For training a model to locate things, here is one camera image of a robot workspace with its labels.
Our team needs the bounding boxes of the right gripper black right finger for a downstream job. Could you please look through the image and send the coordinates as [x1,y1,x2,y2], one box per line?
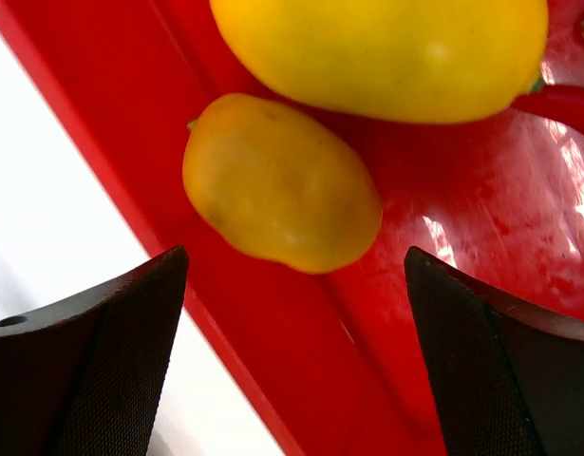
[404,247,584,455]

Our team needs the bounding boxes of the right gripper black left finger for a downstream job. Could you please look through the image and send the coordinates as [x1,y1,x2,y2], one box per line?
[0,247,189,455]

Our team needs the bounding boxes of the small yellow toy mango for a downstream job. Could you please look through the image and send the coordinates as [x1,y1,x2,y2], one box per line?
[181,93,383,275]

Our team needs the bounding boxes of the yellow toy pepper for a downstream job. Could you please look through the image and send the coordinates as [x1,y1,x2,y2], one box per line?
[210,1,549,124]

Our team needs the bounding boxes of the red toy chili pepper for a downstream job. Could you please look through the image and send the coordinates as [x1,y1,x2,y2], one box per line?
[512,85,584,135]

